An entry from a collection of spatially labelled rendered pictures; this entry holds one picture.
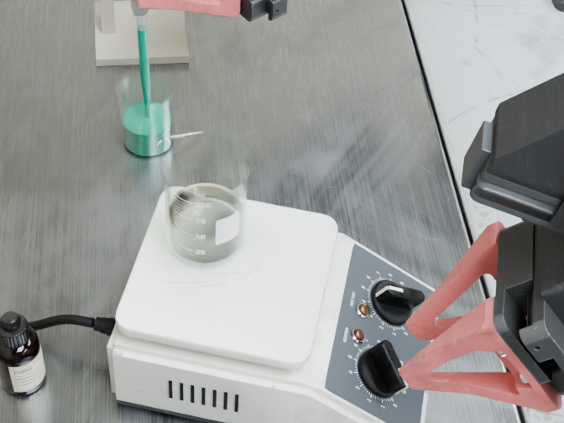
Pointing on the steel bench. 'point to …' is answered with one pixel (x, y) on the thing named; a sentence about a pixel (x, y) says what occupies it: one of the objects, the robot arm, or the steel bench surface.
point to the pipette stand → (126, 48)
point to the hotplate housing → (237, 373)
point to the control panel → (347, 345)
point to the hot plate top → (236, 289)
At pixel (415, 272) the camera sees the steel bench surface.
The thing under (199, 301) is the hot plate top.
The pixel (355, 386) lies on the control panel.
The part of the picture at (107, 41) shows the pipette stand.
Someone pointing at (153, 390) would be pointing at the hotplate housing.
